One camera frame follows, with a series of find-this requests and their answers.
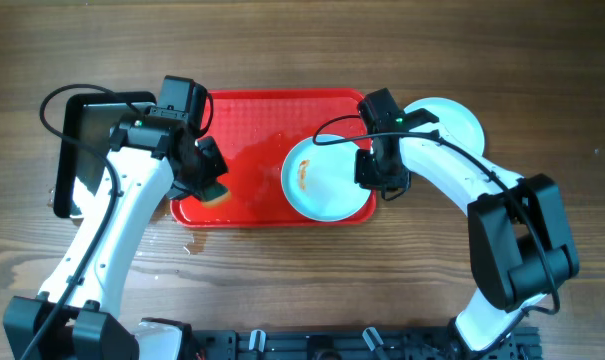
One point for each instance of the red plastic tray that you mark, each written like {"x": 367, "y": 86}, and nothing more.
{"x": 255, "y": 130}

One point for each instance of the white plate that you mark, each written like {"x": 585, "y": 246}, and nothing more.
{"x": 460, "y": 122}
{"x": 319, "y": 181}

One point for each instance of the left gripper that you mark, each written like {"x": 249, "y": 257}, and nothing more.
{"x": 202, "y": 175}

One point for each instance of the green orange sponge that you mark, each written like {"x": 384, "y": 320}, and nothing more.
{"x": 214, "y": 195}

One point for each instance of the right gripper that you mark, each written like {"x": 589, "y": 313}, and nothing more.
{"x": 366, "y": 180}

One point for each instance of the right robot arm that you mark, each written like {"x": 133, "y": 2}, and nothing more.
{"x": 520, "y": 242}

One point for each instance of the white plate top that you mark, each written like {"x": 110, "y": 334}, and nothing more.
{"x": 460, "y": 122}

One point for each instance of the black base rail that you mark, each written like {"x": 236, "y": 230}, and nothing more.
{"x": 431, "y": 343}

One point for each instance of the black water tray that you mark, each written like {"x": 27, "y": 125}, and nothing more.
{"x": 88, "y": 118}

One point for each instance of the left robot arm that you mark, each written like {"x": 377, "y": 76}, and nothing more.
{"x": 75, "y": 314}

